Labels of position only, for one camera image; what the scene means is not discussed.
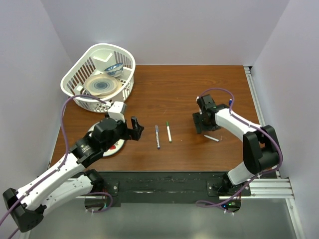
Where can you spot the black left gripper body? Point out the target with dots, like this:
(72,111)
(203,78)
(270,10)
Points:
(125,133)

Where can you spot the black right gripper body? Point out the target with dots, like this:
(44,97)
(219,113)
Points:
(204,126)

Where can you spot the grey pen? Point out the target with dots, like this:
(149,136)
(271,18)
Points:
(211,138)

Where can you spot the white purple pen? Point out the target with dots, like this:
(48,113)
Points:
(157,136)

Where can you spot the white green pen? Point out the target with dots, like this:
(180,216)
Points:
(168,132)

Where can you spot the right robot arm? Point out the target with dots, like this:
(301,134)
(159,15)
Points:
(261,150)

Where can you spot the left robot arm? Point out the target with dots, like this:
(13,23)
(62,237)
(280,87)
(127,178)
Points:
(28,204)

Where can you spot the strawberry pattern plate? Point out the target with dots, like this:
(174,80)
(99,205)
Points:
(114,149)

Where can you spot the beige blue ceramic plate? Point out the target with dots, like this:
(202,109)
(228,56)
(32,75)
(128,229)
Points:
(101,85)

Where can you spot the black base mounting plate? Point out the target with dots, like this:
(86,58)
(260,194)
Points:
(163,187)

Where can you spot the blue white ceramic bowl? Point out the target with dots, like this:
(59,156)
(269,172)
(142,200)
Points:
(115,70)

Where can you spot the white plastic dish basket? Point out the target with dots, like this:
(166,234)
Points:
(94,61)

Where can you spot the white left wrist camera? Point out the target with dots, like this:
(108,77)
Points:
(117,111)

